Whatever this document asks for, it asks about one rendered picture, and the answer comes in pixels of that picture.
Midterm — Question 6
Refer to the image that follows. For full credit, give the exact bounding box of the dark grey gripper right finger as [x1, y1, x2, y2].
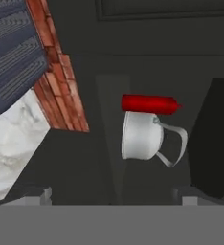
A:
[171, 186, 224, 206]

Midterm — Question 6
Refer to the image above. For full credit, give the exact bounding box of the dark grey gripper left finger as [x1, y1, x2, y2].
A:
[0, 186, 54, 206]

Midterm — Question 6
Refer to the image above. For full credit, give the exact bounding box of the dark grey cabinet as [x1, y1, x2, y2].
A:
[8, 52, 224, 206]

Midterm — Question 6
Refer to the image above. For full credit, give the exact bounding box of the red ketchup bottle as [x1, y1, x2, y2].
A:
[121, 93, 183, 116]

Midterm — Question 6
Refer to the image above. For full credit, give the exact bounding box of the dark grey panelled cabinet door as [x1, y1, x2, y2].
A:
[95, 0, 224, 23]

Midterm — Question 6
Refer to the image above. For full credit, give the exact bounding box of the white mug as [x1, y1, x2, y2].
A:
[121, 110, 189, 168]

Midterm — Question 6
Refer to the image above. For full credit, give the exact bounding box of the blue-grey ribbed panel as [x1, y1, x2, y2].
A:
[0, 0, 49, 120]

